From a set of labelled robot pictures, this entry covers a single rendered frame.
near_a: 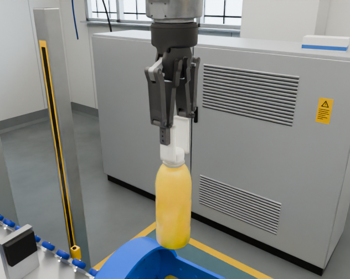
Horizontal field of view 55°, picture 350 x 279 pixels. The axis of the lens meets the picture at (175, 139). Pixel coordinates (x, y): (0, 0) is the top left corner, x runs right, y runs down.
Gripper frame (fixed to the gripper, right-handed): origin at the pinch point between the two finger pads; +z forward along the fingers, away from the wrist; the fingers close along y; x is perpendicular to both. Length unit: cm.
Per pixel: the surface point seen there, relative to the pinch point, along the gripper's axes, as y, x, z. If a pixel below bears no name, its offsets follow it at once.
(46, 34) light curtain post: -25, -66, -13
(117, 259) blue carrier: 8.1, -9.1, 26.1
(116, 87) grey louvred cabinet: -163, -168, 48
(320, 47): -166, -9, 3
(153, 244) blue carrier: -0.4, -6.2, 27.0
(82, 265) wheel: -5, -37, 52
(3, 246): 10, -53, 42
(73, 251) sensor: -10, -48, 55
